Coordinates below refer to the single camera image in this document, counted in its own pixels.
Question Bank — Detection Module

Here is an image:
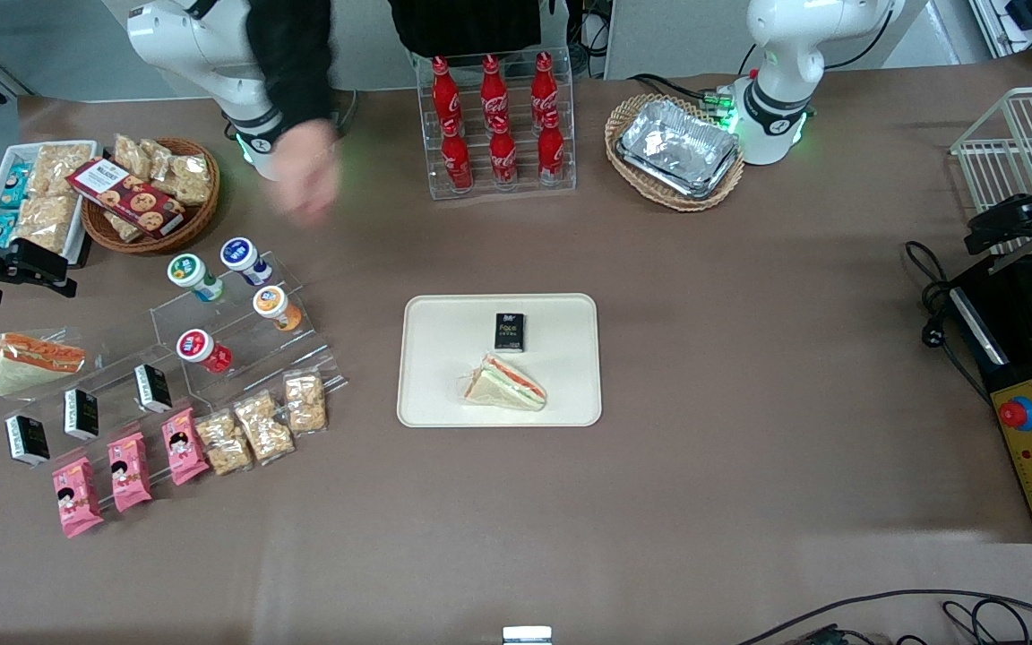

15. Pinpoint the cream plastic serving tray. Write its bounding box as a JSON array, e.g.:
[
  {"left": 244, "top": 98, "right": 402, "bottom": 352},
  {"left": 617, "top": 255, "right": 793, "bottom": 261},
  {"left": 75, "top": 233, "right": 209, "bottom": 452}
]
[{"left": 397, "top": 294, "right": 604, "bottom": 428}]

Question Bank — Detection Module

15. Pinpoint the white wire rack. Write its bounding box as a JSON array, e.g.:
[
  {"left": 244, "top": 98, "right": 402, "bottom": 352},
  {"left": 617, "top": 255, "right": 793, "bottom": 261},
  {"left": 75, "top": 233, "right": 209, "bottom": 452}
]
[{"left": 950, "top": 85, "right": 1032, "bottom": 274}]

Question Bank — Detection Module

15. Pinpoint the clear acrylic stepped gum stand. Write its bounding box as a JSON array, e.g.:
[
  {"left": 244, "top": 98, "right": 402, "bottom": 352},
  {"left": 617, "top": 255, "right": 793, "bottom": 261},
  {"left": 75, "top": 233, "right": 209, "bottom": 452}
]
[{"left": 149, "top": 251, "right": 348, "bottom": 409}]

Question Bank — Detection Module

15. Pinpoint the long black cable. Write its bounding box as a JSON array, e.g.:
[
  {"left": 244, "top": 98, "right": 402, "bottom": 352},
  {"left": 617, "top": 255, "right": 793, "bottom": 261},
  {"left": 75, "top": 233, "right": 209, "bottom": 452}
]
[{"left": 735, "top": 589, "right": 1032, "bottom": 645}]

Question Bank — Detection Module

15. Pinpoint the looped black cable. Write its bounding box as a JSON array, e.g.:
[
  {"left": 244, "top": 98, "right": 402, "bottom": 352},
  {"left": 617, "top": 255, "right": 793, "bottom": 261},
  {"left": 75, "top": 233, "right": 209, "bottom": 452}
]
[{"left": 942, "top": 598, "right": 1032, "bottom": 645}]

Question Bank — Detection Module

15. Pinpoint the red cookie box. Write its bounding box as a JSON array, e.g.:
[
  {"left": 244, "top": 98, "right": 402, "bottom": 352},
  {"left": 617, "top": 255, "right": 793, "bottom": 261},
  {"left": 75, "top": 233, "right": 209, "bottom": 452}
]
[{"left": 66, "top": 159, "right": 187, "bottom": 238}]

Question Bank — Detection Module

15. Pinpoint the red cola bottle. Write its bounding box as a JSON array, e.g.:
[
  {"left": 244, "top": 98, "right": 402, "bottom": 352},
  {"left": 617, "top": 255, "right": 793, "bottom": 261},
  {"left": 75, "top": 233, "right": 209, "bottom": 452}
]
[
  {"left": 529, "top": 51, "right": 561, "bottom": 127},
  {"left": 431, "top": 56, "right": 464, "bottom": 135},
  {"left": 479, "top": 54, "right": 511, "bottom": 132},
  {"left": 537, "top": 109, "right": 567, "bottom": 181},
  {"left": 488, "top": 115, "right": 520, "bottom": 187},
  {"left": 440, "top": 118, "right": 474, "bottom": 192}
]

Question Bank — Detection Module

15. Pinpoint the black power cable with plug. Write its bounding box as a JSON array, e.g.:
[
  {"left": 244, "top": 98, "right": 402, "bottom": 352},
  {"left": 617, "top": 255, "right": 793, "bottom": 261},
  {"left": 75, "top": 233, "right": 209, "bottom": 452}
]
[{"left": 904, "top": 240, "right": 993, "bottom": 406}]

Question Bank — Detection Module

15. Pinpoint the black hanging cable bundle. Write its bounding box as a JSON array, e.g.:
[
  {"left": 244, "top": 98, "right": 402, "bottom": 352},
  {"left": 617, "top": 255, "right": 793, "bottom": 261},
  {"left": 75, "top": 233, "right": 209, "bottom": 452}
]
[{"left": 565, "top": 0, "right": 612, "bottom": 78}]

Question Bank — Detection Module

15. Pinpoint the clear nut cracker packet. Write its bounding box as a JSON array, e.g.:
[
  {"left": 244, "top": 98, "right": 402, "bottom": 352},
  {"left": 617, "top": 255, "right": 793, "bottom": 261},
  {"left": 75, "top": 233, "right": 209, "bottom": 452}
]
[
  {"left": 28, "top": 143, "right": 94, "bottom": 199},
  {"left": 14, "top": 195, "right": 79, "bottom": 255}
]

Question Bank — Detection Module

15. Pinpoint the person bare hand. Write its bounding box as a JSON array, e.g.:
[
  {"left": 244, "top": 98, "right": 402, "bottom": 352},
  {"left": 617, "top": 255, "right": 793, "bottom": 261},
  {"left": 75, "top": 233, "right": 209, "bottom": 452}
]
[{"left": 269, "top": 120, "right": 343, "bottom": 227}]

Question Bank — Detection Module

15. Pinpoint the person forearm black sleeve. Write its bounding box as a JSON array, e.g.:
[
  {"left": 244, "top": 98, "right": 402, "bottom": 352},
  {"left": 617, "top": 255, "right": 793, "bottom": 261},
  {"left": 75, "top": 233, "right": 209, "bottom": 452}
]
[{"left": 245, "top": 0, "right": 335, "bottom": 137}]

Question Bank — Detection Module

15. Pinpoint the clear acrylic stepped box stand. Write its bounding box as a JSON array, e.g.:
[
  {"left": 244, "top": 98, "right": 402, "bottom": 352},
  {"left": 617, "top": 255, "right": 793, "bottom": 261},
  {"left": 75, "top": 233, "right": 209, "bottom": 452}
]
[{"left": 0, "top": 327, "right": 199, "bottom": 469}]

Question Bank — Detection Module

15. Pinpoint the oval light wicker basket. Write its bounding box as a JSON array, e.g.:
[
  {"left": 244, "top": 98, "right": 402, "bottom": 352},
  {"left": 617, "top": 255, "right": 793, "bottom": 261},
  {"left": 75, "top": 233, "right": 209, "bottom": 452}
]
[{"left": 605, "top": 93, "right": 746, "bottom": 213}]

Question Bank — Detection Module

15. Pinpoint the black machine housing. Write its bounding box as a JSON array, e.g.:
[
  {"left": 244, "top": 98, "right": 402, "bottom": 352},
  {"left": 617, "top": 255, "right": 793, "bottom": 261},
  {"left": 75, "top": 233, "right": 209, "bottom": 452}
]
[{"left": 948, "top": 254, "right": 1032, "bottom": 545}]

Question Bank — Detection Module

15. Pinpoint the wrapped triangle sandwich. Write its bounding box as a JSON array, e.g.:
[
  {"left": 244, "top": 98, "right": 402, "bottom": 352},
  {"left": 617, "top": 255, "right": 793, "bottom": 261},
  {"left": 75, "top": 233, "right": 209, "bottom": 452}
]
[
  {"left": 462, "top": 353, "right": 548, "bottom": 413},
  {"left": 0, "top": 331, "right": 88, "bottom": 398}
]

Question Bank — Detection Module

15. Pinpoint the clear acrylic bottle rack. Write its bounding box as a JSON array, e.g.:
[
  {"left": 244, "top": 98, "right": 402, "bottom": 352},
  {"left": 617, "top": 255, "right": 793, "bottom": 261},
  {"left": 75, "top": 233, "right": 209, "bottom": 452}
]
[{"left": 416, "top": 47, "right": 578, "bottom": 201}]

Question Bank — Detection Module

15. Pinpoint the silver foil container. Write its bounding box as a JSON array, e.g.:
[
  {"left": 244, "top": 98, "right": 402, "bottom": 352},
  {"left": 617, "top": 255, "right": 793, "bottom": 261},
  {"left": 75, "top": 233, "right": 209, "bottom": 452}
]
[
  {"left": 616, "top": 143, "right": 742, "bottom": 201},
  {"left": 621, "top": 99, "right": 740, "bottom": 185}
]

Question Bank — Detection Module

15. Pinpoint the round brown wicker basket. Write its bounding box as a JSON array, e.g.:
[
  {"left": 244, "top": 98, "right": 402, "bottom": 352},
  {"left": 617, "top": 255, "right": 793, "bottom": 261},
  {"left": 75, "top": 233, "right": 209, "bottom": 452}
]
[{"left": 82, "top": 137, "right": 222, "bottom": 257}]

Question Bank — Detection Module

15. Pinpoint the black left arm base cable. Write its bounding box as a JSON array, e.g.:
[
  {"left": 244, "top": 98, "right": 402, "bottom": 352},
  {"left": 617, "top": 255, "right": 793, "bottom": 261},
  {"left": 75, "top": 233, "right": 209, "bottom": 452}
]
[{"left": 628, "top": 73, "right": 737, "bottom": 115}]

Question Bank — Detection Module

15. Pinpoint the red cap gum bottle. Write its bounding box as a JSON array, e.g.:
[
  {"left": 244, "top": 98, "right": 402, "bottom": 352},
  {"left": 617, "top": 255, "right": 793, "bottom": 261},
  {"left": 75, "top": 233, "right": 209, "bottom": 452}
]
[{"left": 176, "top": 329, "right": 234, "bottom": 374}]

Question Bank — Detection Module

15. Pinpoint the pink snack packet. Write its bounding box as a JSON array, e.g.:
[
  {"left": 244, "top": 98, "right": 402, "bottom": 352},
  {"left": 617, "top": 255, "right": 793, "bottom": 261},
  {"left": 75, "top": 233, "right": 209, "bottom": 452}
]
[
  {"left": 107, "top": 432, "right": 153, "bottom": 513},
  {"left": 161, "top": 408, "right": 211, "bottom": 486},
  {"left": 52, "top": 456, "right": 106, "bottom": 538}
]

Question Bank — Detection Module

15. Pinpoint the blue cap gum bottle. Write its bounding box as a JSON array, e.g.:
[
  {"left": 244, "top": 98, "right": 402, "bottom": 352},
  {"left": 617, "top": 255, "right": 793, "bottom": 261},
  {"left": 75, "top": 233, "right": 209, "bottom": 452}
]
[{"left": 219, "top": 236, "right": 272, "bottom": 286}]

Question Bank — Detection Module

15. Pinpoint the clear snack bag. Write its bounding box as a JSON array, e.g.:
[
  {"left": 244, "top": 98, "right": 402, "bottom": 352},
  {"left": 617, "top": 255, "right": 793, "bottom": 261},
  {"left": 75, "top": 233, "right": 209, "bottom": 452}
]
[
  {"left": 140, "top": 141, "right": 212, "bottom": 206},
  {"left": 113, "top": 134, "right": 155, "bottom": 181},
  {"left": 104, "top": 211, "right": 146, "bottom": 244}
]

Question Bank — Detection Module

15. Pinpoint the standing person body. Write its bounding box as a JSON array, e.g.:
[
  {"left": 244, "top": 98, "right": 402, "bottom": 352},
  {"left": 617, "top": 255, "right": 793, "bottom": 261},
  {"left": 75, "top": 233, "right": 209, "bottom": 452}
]
[{"left": 388, "top": 0, "right": 544, "bottom": 60}]

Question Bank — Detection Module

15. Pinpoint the green cap gum bottle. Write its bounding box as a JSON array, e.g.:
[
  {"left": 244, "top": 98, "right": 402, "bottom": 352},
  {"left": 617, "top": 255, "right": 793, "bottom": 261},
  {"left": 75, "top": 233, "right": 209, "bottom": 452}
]
[{"left": 167, "top": 254, "right": 224, "bottom": 303}]

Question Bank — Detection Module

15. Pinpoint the aluminium frame shelf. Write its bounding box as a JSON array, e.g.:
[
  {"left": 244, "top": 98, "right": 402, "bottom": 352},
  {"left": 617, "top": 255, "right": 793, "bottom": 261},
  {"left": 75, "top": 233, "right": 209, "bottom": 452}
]
[{"left": 968, "top": 0, "right": 1032, "bottom": 74}]

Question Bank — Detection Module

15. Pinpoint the clear peanut brittle packet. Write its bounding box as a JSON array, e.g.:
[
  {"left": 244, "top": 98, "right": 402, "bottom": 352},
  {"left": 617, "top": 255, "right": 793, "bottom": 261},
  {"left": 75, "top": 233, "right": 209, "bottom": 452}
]
[
  {"left": 283, "top": 369, "right": 330, "bottom": 435},
  {"left": 233, "top": 391, "right": 296, "bottom": 465},
  {"left": 194, "top": 408, "right": 254, "bottom": 477}
]

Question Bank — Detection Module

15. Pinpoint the orange cap gum bottle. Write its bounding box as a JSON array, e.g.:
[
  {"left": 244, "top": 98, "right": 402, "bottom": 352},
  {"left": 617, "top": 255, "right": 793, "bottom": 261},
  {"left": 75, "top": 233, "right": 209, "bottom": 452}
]
[{"left": 253, "top": 285, "right": 303, "bottom": 332}]

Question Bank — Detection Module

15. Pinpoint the grey metal frame bar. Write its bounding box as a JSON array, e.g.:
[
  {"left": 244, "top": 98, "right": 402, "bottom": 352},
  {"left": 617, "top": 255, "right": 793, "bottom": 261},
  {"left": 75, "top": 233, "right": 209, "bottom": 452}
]
[{"left": 0, "top": 45, "right": 34, "bottom": 105}]

